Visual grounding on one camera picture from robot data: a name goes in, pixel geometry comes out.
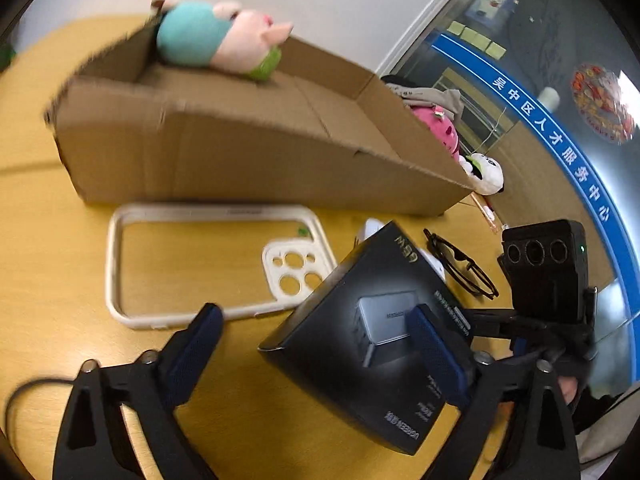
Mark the magenta plush toy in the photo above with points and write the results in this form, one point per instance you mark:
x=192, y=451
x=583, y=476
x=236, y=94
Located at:
x=435, y=127

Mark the black charger box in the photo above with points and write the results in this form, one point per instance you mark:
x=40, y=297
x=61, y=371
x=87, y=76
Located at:
x=325, y=330

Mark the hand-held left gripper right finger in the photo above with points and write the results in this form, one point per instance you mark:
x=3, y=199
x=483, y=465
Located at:
x=432, y=350

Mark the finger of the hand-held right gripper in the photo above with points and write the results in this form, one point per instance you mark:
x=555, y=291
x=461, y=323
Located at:
x=495, y=324

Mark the black glasses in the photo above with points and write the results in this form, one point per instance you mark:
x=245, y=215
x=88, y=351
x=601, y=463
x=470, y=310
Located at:
x=431, y=240

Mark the white panda plush toy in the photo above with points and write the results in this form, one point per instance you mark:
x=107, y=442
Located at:
x=487, y=175

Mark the yellow sticky note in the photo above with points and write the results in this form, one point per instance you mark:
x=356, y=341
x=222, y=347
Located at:
x=455, y=27
x=495, y=50
x=470, y=35
x=482, y=42

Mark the grey cloth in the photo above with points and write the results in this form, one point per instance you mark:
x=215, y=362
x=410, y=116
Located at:
x=430, y=95

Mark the pink pig plush toy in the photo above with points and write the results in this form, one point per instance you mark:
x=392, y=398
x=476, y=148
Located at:
x=190, y=30

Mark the blue window banner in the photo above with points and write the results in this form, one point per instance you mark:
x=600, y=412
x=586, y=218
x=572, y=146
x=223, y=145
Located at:
x=550, y=135

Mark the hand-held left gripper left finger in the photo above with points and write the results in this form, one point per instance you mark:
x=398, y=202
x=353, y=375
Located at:
x=197, y=345

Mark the cream clear phone case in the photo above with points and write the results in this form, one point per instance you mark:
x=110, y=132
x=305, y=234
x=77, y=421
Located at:
x=114, y=260

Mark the brown cardboard box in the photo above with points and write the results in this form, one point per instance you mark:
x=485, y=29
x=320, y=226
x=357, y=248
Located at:
x=225, y=160

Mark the white power strip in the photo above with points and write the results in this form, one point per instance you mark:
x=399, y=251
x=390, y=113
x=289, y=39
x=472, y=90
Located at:
x=370, y=230

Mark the person's right hand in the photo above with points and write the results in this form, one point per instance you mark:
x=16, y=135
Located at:
x=570, y=390

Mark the red round window decoration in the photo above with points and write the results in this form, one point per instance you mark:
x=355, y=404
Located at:
x=602, y=105

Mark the pink white pen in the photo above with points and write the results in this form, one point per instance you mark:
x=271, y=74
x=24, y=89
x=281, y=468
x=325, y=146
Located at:
x=486, y=210

